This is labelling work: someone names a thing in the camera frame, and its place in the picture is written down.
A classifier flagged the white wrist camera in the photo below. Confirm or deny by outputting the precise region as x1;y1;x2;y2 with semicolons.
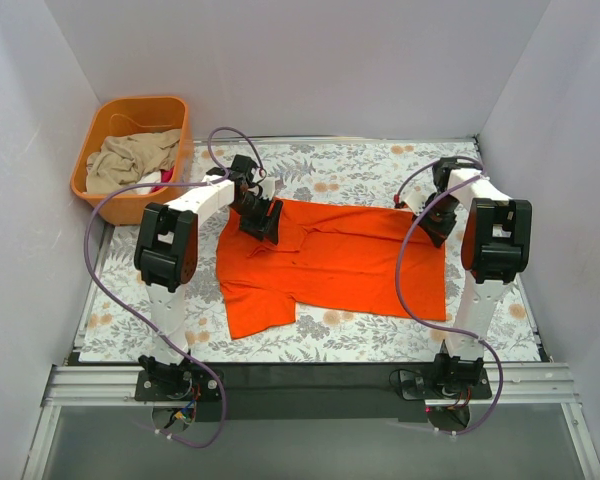
251;170;284;200
394;190;427;216

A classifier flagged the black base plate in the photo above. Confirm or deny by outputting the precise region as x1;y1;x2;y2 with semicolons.
134;357;495;422

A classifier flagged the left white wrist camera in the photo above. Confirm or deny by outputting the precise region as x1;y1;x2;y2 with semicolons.
251;170;284;200

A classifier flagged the beige t shirt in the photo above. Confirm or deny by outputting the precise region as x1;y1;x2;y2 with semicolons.
86;129;181;195

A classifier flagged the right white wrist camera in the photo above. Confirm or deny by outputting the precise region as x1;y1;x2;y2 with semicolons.
394;190;427;216

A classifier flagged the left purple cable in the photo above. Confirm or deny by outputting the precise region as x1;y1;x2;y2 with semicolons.
82;126;229;449

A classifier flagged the orange plastic basket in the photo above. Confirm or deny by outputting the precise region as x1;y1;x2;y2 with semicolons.
70;96;193;226

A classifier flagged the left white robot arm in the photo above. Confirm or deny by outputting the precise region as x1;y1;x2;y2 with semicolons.
134;155;283;400

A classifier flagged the orange t shirt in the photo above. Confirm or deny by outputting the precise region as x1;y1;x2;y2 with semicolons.
216;200;446;339

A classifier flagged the floral table mat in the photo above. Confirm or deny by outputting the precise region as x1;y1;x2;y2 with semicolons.
77;140;542;365

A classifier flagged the white garment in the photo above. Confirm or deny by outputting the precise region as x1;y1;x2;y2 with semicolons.
135;170;163;195

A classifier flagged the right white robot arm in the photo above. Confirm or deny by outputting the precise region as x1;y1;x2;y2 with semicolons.
420;156;532;399

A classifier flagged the aluminium frame rail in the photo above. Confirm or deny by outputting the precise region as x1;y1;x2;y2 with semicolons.
42;362;579;406

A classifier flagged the pink garment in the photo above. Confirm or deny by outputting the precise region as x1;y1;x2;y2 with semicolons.
160;168;174;186

